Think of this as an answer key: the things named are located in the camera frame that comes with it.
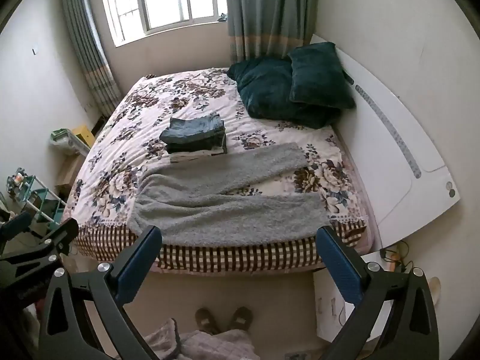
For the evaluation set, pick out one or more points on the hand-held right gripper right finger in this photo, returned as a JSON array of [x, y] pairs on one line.
[[337, 266]]

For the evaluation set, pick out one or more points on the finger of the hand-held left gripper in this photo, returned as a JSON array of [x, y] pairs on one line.
[[15, 225], [62, 234]]

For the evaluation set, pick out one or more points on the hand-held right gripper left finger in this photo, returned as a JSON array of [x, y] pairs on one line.
[[138, 266]]

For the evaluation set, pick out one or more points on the grey fluffy pants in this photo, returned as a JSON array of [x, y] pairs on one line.
[[225, 213]]

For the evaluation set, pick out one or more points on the white and green rack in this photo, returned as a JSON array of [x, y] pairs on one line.
[[37, 198]]

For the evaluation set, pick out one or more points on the white nightstand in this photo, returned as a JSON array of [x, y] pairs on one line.
[[330, 307]]

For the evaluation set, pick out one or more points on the brown slipper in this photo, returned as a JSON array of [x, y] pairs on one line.
[[207, 320], [241, 318]]

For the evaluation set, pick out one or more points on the clear green-lidded plastic container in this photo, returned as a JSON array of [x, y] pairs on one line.
[[65, 143]]

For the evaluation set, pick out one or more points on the yellow box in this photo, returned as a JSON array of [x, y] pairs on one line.
[[83, 135]]

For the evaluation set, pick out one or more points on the cream round object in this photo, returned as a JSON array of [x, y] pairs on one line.
[[435, 290]]

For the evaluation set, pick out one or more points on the person's plaid clothing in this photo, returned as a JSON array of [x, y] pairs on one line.
[[213, 347]]

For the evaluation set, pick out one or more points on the white headboard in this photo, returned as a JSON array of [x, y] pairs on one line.
[[386, 157]]

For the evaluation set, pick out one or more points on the folded light patterned garment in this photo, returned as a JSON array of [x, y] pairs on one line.
[[195, 156]]

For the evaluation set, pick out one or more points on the folded dark jeans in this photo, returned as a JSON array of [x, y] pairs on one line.
[[210, 145]]

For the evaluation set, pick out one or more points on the folded blue jeans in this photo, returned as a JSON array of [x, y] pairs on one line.
[[193, 127]]

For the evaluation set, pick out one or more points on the floral bed blanket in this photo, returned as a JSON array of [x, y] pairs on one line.
[[150, 112]]

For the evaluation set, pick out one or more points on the small dark green pillow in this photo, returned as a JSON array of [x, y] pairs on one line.
[[318, 75]]

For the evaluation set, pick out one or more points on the large dark green pillow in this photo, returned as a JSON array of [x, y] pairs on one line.
[[264, 86]]

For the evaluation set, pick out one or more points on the narrow grey-green striped curtain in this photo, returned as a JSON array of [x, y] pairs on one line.
[[88, 41]]

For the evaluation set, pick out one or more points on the window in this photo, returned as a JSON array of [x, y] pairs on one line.
[[165, 0]]

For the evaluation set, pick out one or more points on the small teal windowsill item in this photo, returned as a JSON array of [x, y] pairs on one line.
[[223, 17]]

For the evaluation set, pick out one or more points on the wide grey-green striped curtain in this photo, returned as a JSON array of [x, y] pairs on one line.
[[270, 11]]

